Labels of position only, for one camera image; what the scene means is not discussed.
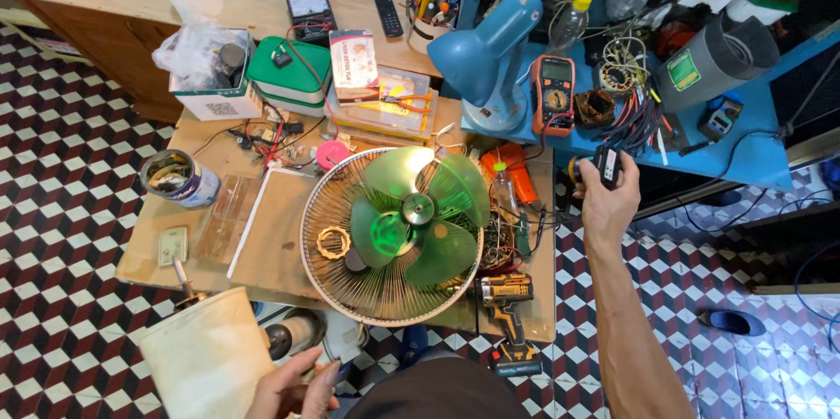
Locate person's right hand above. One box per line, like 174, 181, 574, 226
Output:
571, 149, 641, 251

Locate person's left hand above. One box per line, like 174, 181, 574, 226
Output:
245, 346, 343, 419

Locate small black handheld device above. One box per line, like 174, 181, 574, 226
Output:
592, 145, 623, 192

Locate cream fan motor housing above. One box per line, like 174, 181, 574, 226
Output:
136, 258, 277, 419

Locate brown transformer core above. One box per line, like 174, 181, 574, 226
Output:
574, 89, 617, 130

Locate small green-capped clear bottle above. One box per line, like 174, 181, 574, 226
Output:
491, 161, 521, 223

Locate pile of electronic parts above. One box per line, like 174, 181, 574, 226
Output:
478, 208, 526, 276

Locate orange digital multimeter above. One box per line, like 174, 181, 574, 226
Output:
529, 54, 577, 138

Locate blue workbench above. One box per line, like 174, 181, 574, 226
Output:
441, 0, 840, 192

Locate small blue electronic device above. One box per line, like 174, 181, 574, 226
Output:
697, 92, 745, 142

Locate person's dark clothing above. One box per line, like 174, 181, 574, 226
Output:
343, 352, 531, 419

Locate brown cardboard sheet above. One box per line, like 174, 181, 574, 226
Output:
115, 96, 557, 344

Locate green translucent fan blade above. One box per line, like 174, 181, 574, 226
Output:
349, 146, 492, 288

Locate dark blue slipper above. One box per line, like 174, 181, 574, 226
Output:
697, 309, 767, 338

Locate grey roll with green label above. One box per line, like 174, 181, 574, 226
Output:
654, 12, 782, 114

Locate clear plastic sheet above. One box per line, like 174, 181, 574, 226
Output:
192, 173, 264, 267

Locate yellow-capped clear plastic bottle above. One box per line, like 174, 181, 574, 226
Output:
549, 0, 593, 56

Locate silver fan blade cap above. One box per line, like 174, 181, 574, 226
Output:
402, 192, 436, 227

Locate blue desk lamp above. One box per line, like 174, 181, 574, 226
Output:
427, 0, 544, 134

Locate clear plastic organizer box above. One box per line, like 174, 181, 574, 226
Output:
326, 65, 439, 142

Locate open tin can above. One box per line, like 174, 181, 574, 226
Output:
139, 149, 222, 210

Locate pink round lid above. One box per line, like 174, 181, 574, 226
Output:
315, 140, 352, 172

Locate tool holder cup with tools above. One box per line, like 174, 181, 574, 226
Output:
391, 0, 471, 56

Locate pink white paper box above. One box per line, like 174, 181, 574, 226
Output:
329, 29, 381, 105

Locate black remote control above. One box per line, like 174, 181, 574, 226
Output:
371, 0, 404, 38

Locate white carton with plastic bag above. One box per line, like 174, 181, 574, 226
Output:
152, 20, 264, 122

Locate green white plastic container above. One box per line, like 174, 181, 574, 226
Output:
247, 36, 333, 119

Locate black analog multimeter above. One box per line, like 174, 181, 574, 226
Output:
285, 0, 339, 46

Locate wooden table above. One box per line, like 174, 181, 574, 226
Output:
0, 0, 470, 125

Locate yellow black tool handle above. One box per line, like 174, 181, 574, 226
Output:
567, 157, 595, 185

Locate bundle of coloured wires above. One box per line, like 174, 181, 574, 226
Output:
592, 84, 677, 159

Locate white wire fan guard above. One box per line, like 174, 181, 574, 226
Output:
299, 146, 487, 327

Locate motor stator with wires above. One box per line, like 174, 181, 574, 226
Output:
596, 35, 652, 97

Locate yellow black cordless drill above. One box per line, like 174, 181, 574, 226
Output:
475, 272, 545, 379

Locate gold plastic ring nut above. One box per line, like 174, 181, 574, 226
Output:
315, 226, 352, 260

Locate beige wall switch plate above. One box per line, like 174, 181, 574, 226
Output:
157, 226, 189, 268

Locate orange-handled pliers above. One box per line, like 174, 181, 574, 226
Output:
382, 92, 434, 115

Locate blue cable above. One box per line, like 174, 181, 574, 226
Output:
793, 241, 840, 354

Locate tangle of red black wires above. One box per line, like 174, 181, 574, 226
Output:
192, 25, 342, 174

